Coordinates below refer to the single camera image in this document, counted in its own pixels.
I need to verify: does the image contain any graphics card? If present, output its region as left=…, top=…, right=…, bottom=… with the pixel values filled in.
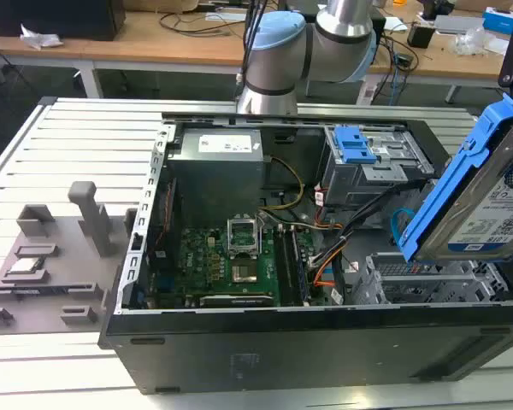
left=198, top=292, right=273, bottom=308

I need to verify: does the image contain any grey parts rack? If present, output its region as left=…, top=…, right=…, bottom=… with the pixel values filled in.
left=0, top=180, right=139, bottom=337

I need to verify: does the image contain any black box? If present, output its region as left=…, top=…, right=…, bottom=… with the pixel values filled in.
left=0, top=0, right=127, bottom=42

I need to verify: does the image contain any metal socket cover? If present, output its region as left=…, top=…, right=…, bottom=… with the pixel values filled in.
left=225, top=216, right=262, bottom=259

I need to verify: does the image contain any blue white box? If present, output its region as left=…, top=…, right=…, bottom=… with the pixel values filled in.
left=481, top=6, right=513, bottom=34

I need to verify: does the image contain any black open PC case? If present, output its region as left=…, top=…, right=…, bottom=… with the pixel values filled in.
left=98, top=111, right=513, bottom=395

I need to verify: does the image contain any clear plastic bag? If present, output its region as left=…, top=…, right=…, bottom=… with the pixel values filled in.
left=453, top=26, right=510, bottom=56

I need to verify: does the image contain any blue drive cage latch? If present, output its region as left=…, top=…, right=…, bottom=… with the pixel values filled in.
left=331, top=125, right=378, bottom=165

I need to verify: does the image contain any wooden workbench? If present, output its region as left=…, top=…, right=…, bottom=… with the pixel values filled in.
left=0, top=0, right=513, bottom=105

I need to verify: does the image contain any silver CPU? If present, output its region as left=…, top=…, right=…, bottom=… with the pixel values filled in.
left=8, top=257, right=42, bottom=275

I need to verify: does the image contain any CPU socket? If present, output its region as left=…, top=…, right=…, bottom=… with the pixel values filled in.
left=229, top=255, right=261, bottom=286

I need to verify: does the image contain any green motherboard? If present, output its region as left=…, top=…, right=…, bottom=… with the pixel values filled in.
left=151, top=221, right=326, bottom=308

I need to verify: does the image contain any black disk wire bundle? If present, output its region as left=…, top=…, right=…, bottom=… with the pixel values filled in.
left=331, top=179, right=428, bottom=305

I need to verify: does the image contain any silver drive cage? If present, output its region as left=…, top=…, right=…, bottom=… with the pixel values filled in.
left=320, top=124, right=437, bottom=208

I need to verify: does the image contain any yellow black power cable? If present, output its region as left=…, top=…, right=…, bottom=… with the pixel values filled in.
left=257, top=155, right=305, bottom=212

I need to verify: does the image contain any orange data cable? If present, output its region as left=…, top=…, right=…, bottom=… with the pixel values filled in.
left=312, top=254, right=343, bottom=288

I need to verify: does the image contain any crumpled white paper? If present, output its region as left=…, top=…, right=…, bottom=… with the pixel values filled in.
left=19, top=22, right=64, bottom=49

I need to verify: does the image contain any grey power supply unit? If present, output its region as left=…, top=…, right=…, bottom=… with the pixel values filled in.
left=165, top=128, right=266, bottom=226

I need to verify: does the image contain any hard disk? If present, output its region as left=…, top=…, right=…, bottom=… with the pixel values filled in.
left=398, top=91, right=513, bottom=263

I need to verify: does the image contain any blue disk wire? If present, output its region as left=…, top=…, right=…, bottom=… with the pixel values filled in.
left=390, top=207, right=414, bottom=247

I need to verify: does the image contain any black power adapter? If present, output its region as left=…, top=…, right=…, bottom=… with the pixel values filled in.
left=406, top=22, right=436, bottom=49

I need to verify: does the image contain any metal disk bay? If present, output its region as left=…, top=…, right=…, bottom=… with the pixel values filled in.
left=351, top=251, right=513, bottom=306

